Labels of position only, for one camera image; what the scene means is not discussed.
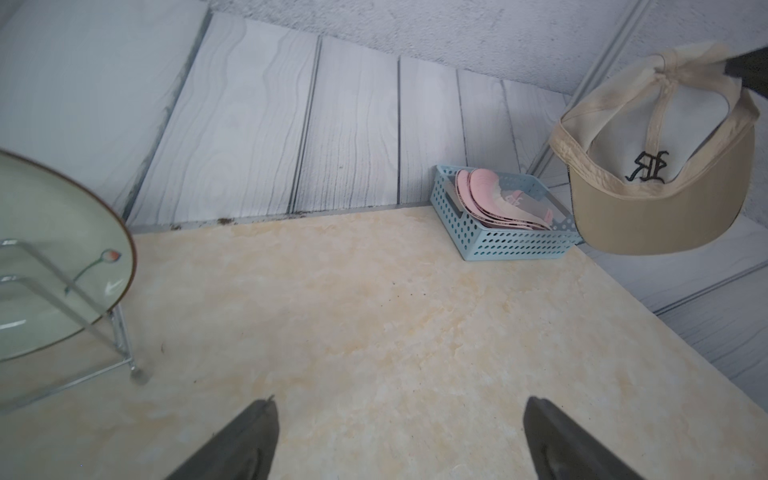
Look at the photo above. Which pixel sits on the pink baseball cap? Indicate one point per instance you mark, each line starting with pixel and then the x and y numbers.
pixel 464 195
pixel 509 206

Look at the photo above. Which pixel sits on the beige baseball cap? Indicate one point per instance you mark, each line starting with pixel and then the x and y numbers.
pixel 659 155

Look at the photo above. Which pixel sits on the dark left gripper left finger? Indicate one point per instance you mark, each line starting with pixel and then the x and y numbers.
pixel 243 449

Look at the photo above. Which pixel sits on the green glass plate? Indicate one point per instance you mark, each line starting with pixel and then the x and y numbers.
pixel 64 251

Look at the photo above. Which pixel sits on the light blue perforated basket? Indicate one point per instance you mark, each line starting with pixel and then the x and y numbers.
pixel 477 242

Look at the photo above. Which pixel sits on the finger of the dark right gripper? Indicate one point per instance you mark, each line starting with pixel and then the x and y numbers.
pixel 751 69

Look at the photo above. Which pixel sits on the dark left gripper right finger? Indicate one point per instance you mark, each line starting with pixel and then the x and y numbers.
pixel 561 449

